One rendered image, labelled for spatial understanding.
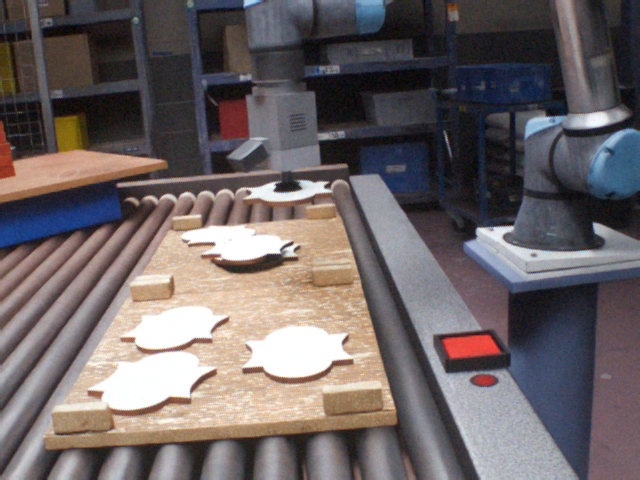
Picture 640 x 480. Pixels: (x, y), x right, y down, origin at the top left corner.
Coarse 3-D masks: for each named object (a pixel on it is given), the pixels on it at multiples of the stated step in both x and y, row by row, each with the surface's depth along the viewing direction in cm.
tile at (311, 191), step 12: (300, 180) 113; (252, 192) 108; (264, 192) 107; (300, 192) 105; (312, 192) 104; (324, 192) 104; (264, 204) 102; (276, 204) 101; (288, 204) 101; (300, 204) 101
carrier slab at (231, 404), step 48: (288, 288) 110; (336, 288) 108; (240, 336) 93; (96, 384) 82; (240, 384) 80; (288, 384) 79; (336, 384) 78; (384, 384) 78; (48, 432) 72; (96, 432) 72; (144, 432) 72; (192, 432) 72; (240, 432) 72; (288, 432) 72
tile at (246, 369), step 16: (272, 336) 90; (288, 336) 90; (304, 336) 90; (320, 336) 89; (336, 336) 89; (256, 352) 86; (272, 352) 86; (288, 352) 85; (304, 352) 85; (320, 352) 85; (336, 352) 84; (256, 368) 82; (272, 368) 81; (288, 368) 81; (304, 368) 81; (320, 368) 81
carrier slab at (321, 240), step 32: (256, 224) 150; (288, 224) 148; (320, 224) 146; (160, 256) 132; (192, 256) 130; (320, 256) 125; (352, 256) 123; (192, 288) 113; (224, 288) 112; (256, 288) 112
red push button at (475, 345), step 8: (472, 336) 90; (480, 336) 89; (488, 336) 89; (448, 344) 88; (456, 344) 88; (464, 344) 88; (472, 344) 87; (480, 344) 87; (488, 344) 87; (448, 352) 86; (456, 352) 86; (464, 352) 85; (472, 352) 85; (480, 352) 85; (488, 352) 85; (496, 352) 85
